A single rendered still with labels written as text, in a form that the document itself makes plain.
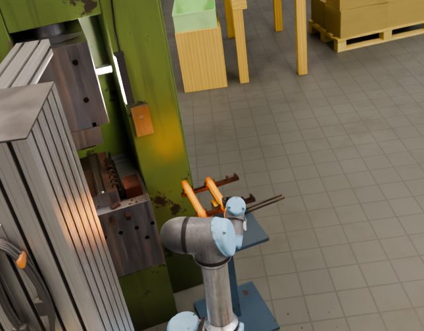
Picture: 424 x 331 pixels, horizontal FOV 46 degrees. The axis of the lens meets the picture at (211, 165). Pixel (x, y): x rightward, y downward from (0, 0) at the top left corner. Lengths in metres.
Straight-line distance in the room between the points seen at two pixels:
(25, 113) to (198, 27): 4.67
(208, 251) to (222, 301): 0.21
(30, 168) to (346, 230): 2.95
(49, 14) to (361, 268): 2.36
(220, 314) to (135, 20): 1.39
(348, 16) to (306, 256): 3.70
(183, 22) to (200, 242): 4.28
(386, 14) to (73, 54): 5.02
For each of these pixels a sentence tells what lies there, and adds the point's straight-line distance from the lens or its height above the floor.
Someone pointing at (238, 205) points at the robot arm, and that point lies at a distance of 1.92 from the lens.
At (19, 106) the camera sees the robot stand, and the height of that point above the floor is 2.03.
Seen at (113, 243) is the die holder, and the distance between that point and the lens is 2.72.
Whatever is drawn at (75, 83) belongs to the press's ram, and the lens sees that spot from 2.33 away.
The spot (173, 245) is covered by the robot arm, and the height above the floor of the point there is 1.41.
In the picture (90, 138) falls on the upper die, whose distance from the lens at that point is 2.44.
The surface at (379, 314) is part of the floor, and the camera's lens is 3.19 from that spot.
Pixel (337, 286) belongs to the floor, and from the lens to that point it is 3.31.
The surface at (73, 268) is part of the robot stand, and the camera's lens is 1.12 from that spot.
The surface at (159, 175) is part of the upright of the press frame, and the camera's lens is 2.78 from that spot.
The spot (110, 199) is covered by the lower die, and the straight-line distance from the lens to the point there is 2.63.
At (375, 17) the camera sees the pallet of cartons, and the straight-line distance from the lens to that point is 6.69.
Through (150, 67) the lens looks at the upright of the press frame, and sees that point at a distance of 2.51.
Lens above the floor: 2.43
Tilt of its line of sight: 33 degrees down
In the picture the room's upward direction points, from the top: 9 degrees counter-clockwise
